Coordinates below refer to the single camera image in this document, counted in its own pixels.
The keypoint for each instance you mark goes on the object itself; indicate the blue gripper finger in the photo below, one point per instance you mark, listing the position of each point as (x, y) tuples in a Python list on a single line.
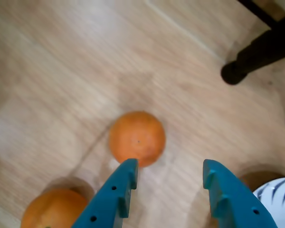
[(109, 204), (235, 204)]

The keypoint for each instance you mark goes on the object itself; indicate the orange with green stem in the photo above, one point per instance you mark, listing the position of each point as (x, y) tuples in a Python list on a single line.
[(52, 211)]

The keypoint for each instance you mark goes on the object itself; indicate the orange with pale blemish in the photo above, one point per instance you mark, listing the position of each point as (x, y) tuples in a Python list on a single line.
[(137, 137)]

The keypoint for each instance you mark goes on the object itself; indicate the white plate with blue strokes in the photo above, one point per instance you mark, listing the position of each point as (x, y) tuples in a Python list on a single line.
[(275, 209)]

